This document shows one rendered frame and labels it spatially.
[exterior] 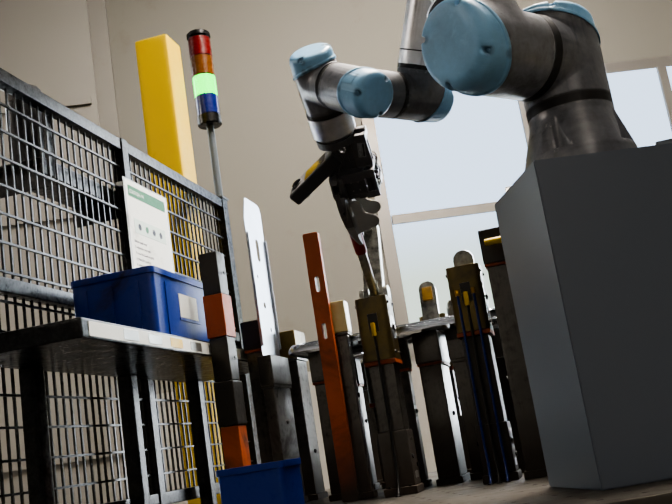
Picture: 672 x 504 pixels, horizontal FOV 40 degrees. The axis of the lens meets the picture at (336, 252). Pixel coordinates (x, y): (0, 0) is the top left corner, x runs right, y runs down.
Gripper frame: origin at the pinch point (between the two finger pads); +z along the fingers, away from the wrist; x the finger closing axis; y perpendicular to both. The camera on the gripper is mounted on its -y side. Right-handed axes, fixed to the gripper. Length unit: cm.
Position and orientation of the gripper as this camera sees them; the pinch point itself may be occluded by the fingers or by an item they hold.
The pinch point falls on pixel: (356, 234)
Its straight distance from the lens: 167.4
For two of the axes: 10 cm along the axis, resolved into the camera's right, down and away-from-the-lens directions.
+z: 2.8, 8.2, 4.9
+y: 9.5, -1.9, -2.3
